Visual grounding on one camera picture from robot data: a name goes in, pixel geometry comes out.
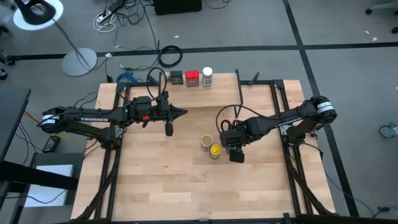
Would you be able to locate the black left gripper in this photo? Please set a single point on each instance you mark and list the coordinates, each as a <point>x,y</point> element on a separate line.
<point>162,109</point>

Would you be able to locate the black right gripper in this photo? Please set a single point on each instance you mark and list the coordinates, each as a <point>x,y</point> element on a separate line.
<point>233,137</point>

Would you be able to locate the yellow-lid brown spice bottle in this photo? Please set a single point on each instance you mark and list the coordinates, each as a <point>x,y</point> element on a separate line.
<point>215,151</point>

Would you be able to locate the tan-lid furikake jar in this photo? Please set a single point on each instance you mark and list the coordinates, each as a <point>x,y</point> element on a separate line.
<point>206,142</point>

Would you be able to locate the dark green spice tin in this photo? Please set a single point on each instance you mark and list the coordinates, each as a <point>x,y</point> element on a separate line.
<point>176,77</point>

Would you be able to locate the red smoked paprika tin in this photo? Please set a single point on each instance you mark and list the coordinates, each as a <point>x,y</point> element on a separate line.
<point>192,78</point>

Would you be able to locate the white-lid bagel sesame jar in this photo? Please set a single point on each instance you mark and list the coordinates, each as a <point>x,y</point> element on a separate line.
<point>207,76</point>

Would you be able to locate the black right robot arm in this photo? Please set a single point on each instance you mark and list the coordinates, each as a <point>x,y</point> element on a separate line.
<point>289,118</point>

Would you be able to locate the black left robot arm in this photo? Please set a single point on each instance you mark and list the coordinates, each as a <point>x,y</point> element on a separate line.
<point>93,119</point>

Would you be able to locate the wooden shelf black metal legs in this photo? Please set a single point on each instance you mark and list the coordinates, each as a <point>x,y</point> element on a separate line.
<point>211,96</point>

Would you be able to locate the red plastic tab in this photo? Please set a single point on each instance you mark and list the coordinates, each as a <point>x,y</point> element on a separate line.
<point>145,118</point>

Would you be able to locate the black computer case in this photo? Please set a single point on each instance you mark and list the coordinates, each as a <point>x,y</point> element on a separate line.
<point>177,6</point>

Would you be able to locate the white floor lamp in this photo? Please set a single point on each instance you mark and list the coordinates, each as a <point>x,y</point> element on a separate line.
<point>79,62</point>

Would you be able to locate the white power strip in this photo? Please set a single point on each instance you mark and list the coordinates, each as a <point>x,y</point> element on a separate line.
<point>104,16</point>

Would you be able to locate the black power adapter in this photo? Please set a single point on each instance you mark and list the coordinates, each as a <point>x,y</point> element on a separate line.
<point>51,143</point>

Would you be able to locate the white box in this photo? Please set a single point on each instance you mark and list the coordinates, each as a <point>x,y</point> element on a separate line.
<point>49,183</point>

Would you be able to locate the grey caster wheel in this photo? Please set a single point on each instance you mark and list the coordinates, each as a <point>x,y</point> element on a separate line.
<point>388,130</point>

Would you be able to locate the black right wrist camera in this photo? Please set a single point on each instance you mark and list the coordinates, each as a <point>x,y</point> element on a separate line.
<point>237,156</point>

